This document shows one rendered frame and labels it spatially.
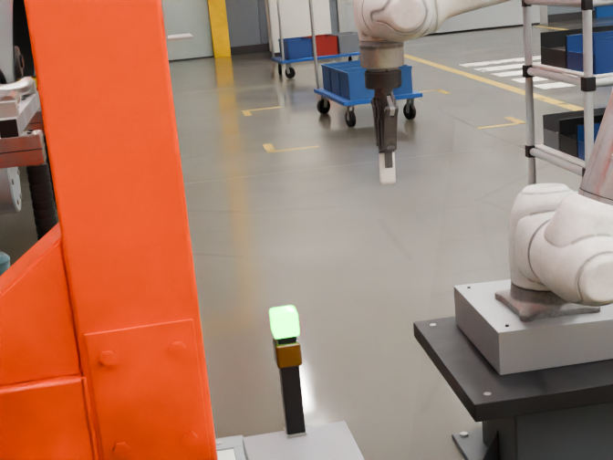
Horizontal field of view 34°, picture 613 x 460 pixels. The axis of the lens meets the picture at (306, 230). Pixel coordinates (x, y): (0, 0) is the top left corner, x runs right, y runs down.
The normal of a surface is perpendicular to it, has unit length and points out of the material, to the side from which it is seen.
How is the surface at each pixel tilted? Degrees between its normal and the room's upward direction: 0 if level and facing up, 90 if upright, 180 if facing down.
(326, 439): 0
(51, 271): 90
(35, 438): 90
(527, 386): 0
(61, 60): 90
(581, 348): 90
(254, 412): 0
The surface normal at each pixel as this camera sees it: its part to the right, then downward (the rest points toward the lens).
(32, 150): 0.18, 0.24
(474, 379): -0.09, -0.96
